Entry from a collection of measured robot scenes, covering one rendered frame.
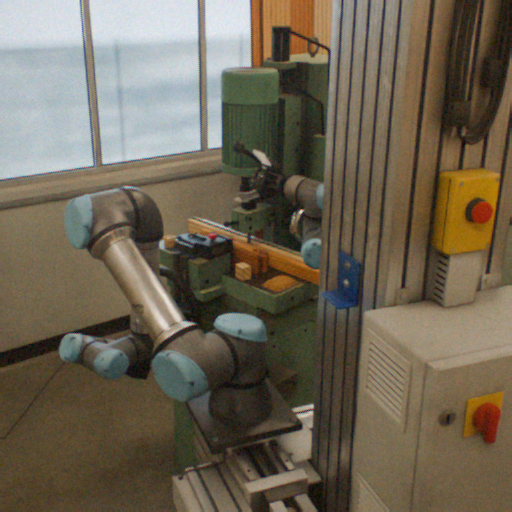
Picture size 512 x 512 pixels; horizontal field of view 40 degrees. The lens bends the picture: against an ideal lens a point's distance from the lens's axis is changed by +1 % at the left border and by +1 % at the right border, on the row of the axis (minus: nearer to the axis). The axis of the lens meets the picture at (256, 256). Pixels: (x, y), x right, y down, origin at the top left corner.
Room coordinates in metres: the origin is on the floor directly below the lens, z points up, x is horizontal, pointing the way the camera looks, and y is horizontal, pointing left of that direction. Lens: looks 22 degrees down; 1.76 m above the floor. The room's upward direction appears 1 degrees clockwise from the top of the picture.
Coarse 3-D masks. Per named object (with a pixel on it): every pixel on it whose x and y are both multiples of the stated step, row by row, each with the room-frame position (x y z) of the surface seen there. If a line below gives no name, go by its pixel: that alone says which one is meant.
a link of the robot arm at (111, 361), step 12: (84, 348) 1.58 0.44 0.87; (96, 348) 1.57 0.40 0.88; (108, 348) 1.56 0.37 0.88; (120, 348) 1.57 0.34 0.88; (132, 348) 1.59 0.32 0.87; (84, 360) 1.57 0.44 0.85; (96, 360) 1.53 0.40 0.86; (108, 360) 1.52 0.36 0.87; (120, 360) 1.53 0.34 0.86; (132, 360) 1.58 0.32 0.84; (96, 372) 1.53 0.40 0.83; (108, 372) 1.51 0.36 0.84; (120, 372) 1.53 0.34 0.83
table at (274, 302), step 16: (160, 256) 2.22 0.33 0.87; (272, 272) 2.02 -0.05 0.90; (192, 288) 1.96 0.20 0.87; (208, 288) 1.96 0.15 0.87; (224, 288) 1.99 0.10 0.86; (240, 288) 1.95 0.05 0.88; (256, 288) 1.90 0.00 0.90; (288, 288) 1.90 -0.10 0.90; (304, 288) 1.94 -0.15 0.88; (256, 304) 1.90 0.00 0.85; (272, 304) 1.85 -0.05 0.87; (288, 304) 1.89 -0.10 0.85
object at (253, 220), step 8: (240, 208) 2.16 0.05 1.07; (256, 208) 2.16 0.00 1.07; (264, 208) 2.16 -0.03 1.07; (272, 208) 2.19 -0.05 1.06; (232, 216) 2.14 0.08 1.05; (240, 216) 2.11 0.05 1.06; (248, 216) 2.11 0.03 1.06; (256, 216) 2.13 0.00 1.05; (264, 216) 2.16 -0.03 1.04; (232, 224) 2.14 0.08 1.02; (240, 224) 2.11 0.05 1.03; (248, 224) 2.11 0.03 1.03; (256, 224) 2.13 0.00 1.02; (264, 224) 2.16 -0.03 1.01; (240, 232) 2.11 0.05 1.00; (248, 232) 2.11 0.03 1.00
